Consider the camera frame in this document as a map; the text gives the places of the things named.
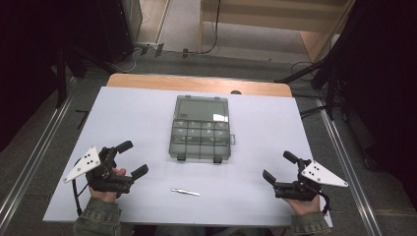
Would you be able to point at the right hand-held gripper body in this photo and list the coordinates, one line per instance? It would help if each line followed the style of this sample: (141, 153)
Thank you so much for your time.
(319, 175)

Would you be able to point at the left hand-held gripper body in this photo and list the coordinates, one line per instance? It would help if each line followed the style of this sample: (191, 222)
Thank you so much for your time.
(82, 165)

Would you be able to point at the person's right hand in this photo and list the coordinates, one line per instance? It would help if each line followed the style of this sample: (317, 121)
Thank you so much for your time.
(305, 207)

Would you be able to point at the person's left hand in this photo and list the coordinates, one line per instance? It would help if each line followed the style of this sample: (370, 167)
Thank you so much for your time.
(104, 196)

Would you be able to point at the white table board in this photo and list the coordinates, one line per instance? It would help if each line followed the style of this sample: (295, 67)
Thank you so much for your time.
(131, 111)

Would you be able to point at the small silver metal tool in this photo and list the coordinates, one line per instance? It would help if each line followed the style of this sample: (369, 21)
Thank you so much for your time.
(185, 192)

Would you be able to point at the clear plastic compartment box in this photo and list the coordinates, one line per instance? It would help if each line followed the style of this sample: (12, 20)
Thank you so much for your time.
(200, 129)

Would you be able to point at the small dark round object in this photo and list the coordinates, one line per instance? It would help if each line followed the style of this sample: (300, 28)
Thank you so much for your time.
(236, 92)

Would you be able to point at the black metal stand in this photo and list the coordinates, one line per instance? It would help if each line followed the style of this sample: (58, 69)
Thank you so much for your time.
(61, 78)

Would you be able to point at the black tripod stand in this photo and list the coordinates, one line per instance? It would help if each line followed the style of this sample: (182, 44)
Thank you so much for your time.
(323, 70)

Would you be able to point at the wooden table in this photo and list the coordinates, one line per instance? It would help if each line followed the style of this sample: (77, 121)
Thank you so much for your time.
(196, 83)

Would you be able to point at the black cabinet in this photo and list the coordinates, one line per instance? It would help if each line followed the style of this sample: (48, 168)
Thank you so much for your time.
(114, 29)

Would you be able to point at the light wooden furniture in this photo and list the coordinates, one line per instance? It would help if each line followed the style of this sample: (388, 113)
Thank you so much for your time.
(272, 14)

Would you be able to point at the metal floor rail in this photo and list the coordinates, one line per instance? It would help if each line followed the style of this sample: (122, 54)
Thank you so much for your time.
(32, 157)
(347, 170)

